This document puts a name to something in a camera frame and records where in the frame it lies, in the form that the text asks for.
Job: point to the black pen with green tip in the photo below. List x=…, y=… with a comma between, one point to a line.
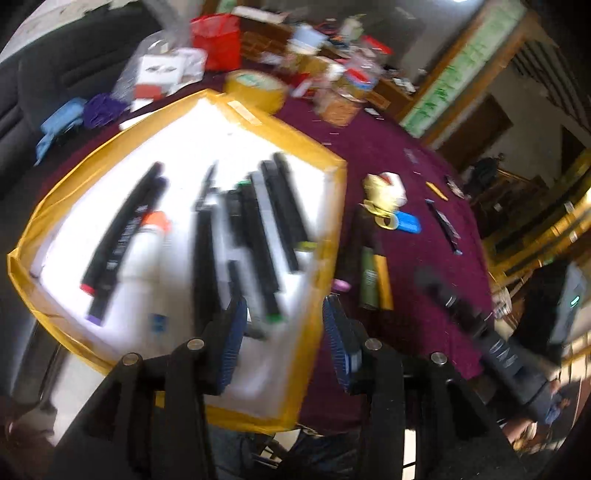
x=259, y=258

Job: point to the small pink cap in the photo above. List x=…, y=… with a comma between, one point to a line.
x=341, y=285

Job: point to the maroon tablecloth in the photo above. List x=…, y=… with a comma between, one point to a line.
x=392, y=152

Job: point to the short black pen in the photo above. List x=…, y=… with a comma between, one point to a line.
x=236, y=281

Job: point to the blue cloth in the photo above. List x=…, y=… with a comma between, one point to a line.
x=57, y=127

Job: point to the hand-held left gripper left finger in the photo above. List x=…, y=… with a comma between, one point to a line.
x=231, y=344

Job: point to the person's jeans leg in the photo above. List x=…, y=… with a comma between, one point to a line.
x=314, y=454

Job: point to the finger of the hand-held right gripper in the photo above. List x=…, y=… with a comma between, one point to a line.
x=445, y=295

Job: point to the white and red box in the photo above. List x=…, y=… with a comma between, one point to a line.
x=161, y=71

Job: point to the black marker with purple end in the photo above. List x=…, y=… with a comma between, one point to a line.
x=134, y=240

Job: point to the clear plastic bag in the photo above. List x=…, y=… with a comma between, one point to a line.
x=134, y=60

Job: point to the purple cloth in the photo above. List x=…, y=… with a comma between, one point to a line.
x=104, y=110

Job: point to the white glue bottle orange cap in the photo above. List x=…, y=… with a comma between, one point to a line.
x=147, y=263

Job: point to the clear jar with red label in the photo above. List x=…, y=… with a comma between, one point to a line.
x=344, y=99

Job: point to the black pen with white print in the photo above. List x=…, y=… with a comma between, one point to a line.
x=444, y=226

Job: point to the red mesh basket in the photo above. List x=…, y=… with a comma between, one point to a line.
x=217, y=41

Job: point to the white tray with yellow tape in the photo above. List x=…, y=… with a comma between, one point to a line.
x=221, y=138

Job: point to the long black pen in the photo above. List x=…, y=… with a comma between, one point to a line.
x=279, y=217

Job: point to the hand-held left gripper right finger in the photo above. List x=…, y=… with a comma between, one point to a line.
x=337, y=344

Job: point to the thin black pen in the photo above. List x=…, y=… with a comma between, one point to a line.
x=204, y=263

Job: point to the thick black marker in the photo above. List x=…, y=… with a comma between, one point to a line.
x=352, y=249

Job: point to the black pen with yellow tip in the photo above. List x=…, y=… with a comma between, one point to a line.
x=294, y=198

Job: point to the yellow pencil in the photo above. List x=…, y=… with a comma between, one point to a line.
x=436, y=190

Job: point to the olive green pen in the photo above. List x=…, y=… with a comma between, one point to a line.
x=368, y=281

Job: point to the black sofa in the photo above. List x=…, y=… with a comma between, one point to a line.
x=69, y=60

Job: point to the yellow tape roll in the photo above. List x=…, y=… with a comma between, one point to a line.
x=255, y=90

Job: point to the blue and white cup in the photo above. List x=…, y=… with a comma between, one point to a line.
x=305, y=38

